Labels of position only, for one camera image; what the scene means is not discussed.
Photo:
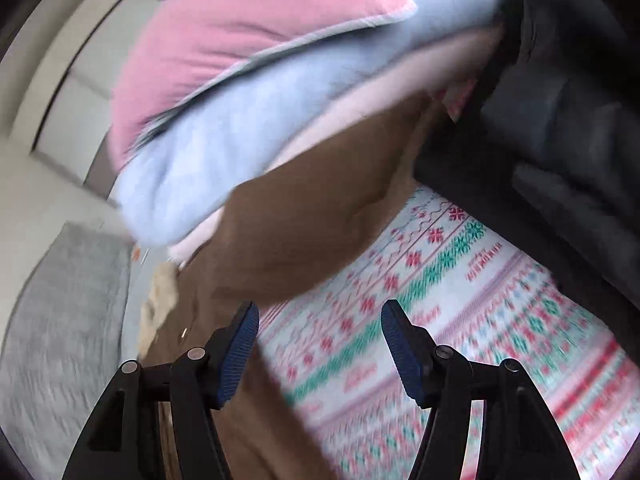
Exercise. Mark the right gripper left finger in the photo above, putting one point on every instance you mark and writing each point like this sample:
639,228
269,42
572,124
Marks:
121,438

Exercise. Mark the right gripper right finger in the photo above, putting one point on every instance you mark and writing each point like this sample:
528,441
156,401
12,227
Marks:
520,438

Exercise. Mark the brown coat with fur collar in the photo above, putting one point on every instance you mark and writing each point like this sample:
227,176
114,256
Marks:
280,235

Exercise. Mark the grey plush bedspread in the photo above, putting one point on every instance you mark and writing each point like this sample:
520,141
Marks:
62,345

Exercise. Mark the patterned red green white blanket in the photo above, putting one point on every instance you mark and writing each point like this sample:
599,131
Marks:
472,290

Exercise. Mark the light blue fleece garment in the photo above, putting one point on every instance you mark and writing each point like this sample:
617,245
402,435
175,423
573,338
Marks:
186,170

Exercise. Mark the pale pink fleece garment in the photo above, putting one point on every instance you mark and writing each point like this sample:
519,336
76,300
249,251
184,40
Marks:
440,69

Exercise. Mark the white sliding door wardrobe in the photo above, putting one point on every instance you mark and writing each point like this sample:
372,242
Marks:
64,116

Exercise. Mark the pink velvet garment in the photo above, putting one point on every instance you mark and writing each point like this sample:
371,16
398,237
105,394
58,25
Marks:
189,46

